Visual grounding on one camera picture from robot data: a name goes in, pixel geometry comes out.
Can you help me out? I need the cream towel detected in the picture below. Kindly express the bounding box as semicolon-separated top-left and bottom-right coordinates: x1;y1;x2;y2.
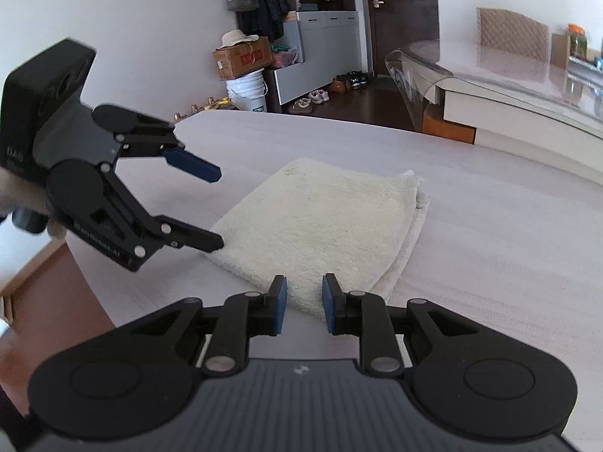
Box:
204;157;432;323

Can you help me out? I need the glass-top side table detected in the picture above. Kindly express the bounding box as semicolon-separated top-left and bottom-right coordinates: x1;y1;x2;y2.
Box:
385;38;603;184

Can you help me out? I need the person's left hand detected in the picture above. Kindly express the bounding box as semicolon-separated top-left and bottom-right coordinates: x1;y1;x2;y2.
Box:
0;168;49;221

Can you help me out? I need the white grey cabinet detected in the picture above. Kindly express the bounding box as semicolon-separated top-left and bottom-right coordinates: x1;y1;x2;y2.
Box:
275;0;373;107

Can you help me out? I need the large printed cardboard box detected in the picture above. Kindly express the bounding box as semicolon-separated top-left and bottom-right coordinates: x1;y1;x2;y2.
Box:
212;37;274;81

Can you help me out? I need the small brown cardboard box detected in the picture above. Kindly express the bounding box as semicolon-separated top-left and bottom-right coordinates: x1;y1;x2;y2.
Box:
550;33;571;69

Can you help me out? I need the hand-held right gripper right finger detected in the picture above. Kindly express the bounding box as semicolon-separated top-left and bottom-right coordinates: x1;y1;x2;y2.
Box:
321;273;472;377

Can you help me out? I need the colourful cloth heap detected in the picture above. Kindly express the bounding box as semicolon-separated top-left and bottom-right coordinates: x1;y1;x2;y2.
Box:
271;43;302;67

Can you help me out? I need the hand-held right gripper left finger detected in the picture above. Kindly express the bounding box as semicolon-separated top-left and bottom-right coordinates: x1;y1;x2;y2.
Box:
141;275;289;378

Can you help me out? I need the dark hanging coat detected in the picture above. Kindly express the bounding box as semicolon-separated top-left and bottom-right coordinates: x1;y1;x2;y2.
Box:
236;0;290;41

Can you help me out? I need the straw hat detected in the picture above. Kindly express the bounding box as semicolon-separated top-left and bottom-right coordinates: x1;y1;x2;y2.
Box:
217;29;260;50

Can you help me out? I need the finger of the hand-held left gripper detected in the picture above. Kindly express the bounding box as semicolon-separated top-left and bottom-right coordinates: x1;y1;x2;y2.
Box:
113;121;222;183
96;165;225;259

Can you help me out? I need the glass jar orange lid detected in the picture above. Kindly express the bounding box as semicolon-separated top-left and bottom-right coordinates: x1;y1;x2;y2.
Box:
568;23;588;61

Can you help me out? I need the dark brown door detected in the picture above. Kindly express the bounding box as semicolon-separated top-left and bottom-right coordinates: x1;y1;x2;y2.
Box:
363;0;439;81

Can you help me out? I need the white plastic bucket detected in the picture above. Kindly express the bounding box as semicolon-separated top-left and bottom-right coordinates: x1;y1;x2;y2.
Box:
226;68;268;114

